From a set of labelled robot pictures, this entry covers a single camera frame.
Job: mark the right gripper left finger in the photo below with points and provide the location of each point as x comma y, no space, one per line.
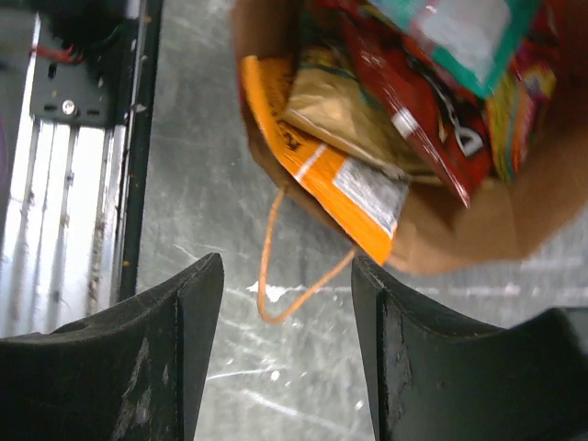
135,371

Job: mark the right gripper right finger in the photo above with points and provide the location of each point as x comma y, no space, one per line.
433,373

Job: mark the red paper bag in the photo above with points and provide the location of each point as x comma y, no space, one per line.
437,233

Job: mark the orange snack bag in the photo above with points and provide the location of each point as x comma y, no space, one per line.
362,200

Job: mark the red Doritos bag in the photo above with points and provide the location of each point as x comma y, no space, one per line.
442,124

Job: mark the tan gold snack bag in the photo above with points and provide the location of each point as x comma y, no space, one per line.
327,101

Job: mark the colourful red yellow snack bag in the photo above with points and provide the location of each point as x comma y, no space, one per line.
520,100

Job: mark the teal white snack bag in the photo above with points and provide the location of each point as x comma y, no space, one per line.
473,40

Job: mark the aluminium frame rail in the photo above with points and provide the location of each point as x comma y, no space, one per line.
76,118

